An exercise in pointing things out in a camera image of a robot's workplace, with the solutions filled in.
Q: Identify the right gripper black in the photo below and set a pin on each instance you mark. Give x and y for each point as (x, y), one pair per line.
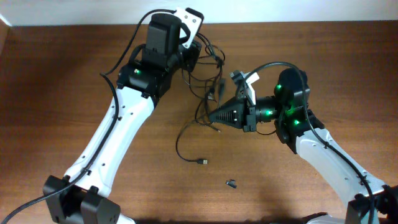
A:
(238, 117)

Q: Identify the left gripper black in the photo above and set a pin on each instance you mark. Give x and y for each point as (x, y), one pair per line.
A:
(193, 50)

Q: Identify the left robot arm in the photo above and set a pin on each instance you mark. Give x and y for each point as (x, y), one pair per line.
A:
(81, 195)

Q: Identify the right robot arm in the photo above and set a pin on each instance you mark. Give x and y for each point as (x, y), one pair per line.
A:
(363, 195)

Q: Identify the small black adapter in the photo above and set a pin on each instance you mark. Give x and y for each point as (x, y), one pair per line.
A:
(231, 183)

